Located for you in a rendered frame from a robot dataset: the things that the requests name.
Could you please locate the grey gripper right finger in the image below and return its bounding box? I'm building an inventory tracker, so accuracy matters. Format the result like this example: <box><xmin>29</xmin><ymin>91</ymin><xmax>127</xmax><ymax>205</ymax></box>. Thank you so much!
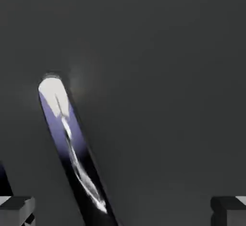
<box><xmin>210</xmin><ymin>196</ymin><xmax>246</xmax><ymax>226</ymax></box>

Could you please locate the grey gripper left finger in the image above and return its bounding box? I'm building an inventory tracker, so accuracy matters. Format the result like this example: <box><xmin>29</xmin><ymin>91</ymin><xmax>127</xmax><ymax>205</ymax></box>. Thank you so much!
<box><xmin>0</xmin><ymin>196</ymin><xmax>37</xmax><ymax>226</ymax></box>

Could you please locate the dark grey cabinet door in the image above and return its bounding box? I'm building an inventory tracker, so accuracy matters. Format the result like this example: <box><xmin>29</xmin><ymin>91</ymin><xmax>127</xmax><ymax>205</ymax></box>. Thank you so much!
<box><xmin>0</xmin><ymin>0</ymin><xmax>246</xmax><ymax>226</ymax></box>

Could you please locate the curved shiny metal door handle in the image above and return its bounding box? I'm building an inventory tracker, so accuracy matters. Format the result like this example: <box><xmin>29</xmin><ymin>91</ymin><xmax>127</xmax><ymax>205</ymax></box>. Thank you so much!
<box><xmin>37</xmin><ymin>72</ymin><xmax>120</xmax><ymax>226</ymax></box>

